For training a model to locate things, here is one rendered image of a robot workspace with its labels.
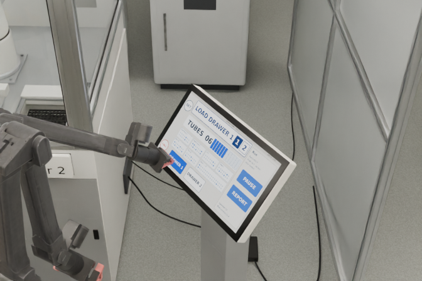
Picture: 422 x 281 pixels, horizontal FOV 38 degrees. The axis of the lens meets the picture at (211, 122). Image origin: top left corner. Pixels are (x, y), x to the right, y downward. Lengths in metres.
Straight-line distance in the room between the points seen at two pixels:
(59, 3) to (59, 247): 0.78
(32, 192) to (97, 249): 1.31
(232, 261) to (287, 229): 0.94
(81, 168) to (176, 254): 0.96
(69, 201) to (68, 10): 0.87
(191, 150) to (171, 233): 1.19
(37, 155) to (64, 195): 1.17
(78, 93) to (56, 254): 0.72
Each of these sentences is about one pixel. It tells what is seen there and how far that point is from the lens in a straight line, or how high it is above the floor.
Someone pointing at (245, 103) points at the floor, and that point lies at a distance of 4.10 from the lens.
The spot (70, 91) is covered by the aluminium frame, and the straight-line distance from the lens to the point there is 2.17.
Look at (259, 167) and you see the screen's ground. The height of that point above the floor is 1.14.
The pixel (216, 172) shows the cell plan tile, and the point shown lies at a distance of 2.04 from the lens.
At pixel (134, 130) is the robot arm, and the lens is 1.99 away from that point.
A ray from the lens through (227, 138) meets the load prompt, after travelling 2.04.
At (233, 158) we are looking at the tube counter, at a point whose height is 1.12.
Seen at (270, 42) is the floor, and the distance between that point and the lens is 4.76.
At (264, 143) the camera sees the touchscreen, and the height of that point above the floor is 1.19.
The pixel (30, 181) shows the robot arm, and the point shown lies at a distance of 1.44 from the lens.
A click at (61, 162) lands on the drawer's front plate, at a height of 0.90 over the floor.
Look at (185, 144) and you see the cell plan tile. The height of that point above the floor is 1.06.
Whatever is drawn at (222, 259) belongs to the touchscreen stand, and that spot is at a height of 0.59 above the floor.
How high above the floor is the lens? 2.47
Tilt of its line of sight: 39 degrees down
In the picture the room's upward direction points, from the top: 1 degrees clockwise
